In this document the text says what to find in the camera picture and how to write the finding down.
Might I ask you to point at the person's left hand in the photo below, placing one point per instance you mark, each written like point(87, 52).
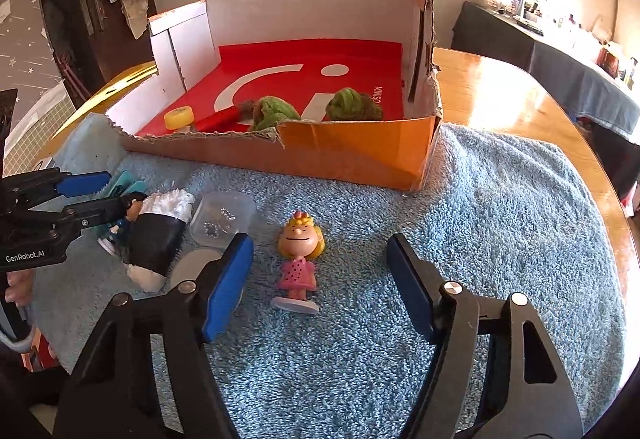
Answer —
point(20, 289)

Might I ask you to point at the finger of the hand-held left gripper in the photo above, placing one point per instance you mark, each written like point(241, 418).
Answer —
point(82, 184)
point(95, 215)

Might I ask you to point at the black roll with white paper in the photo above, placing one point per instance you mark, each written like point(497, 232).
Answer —
point(155, 244)

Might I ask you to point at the yellow tape measure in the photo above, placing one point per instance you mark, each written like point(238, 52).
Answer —
point(179, 117)

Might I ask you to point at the blonde girl figurine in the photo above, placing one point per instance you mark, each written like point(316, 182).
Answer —
point(297, 274)

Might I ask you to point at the dark-haired boy figurine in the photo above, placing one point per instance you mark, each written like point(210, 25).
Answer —
point(117, 235)

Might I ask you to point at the small clear plastic box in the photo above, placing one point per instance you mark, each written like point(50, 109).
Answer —
point(220, 219)

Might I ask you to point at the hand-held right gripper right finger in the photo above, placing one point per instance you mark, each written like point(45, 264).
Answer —
point(412, 289)

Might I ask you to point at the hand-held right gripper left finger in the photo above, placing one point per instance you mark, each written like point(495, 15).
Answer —
point(227, 284)

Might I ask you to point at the red pen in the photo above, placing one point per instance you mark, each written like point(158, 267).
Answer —
point(220, 119)

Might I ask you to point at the orange cardboard box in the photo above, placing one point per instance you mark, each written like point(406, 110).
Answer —
point(350, 154)

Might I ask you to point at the white jar lid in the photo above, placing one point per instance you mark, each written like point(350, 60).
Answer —
point(192, 269)

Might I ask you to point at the dark cloth-covered side table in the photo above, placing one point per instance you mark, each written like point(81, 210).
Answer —
point(500, 39)

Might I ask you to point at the green plush roll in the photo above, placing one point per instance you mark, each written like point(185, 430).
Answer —
point(272, 111)
point(350, 104)

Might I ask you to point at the red jar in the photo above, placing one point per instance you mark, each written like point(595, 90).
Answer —
point(609, 59)

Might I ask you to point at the dark wooden door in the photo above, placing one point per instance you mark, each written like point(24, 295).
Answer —
point(90, 39)

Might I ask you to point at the blue fluffy towel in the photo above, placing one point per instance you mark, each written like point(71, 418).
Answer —
point(350, 359)

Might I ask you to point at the teal clip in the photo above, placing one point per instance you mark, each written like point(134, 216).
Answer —
point(122, 183)

